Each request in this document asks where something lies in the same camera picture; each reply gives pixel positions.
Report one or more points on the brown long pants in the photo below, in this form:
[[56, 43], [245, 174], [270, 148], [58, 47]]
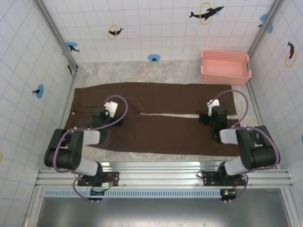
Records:
[[165, 132]]

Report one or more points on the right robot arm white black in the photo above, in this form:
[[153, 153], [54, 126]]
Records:
[[246, 146]]

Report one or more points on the pink plastic basket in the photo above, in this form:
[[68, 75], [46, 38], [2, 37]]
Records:
[[225, 68]]

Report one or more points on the left green circuit board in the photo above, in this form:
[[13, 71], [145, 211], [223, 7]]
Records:
[[107, 185]]

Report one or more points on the green circuit board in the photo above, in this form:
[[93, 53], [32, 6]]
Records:
[[229, 193], [107, 185]]

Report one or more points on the seal sticker blue circle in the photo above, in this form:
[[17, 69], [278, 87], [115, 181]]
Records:
[[39, 91]]

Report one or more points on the blue oval fin sticker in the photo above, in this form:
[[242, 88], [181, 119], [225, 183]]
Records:
[[154, 57]]

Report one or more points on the right green circuit board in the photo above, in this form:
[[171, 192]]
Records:
[[229, 193]]

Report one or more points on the shark sticker blue circle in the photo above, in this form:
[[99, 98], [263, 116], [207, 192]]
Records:
[[72, 46]]

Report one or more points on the grey metal front panel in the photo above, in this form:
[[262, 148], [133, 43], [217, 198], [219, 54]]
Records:
[[165, 212]]

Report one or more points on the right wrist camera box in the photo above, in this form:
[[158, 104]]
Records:
[[212, 105]]

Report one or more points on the aluminium side rail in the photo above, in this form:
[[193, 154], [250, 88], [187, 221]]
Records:
[[60, 118], [256, 108]]

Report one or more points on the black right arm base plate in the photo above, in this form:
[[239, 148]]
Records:
[[208, 182]]

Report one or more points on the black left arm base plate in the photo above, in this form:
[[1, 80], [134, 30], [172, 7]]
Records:
[[82, 183]]

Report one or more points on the aluminium front rail frame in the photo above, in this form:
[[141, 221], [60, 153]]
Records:
[[165, 176]]

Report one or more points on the aluminium corner post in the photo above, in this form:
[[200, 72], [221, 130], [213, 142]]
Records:
[[55, 33], [266, 26]]

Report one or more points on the blue sticker behind post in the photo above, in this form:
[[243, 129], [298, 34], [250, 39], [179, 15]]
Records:
[[264, 17]]

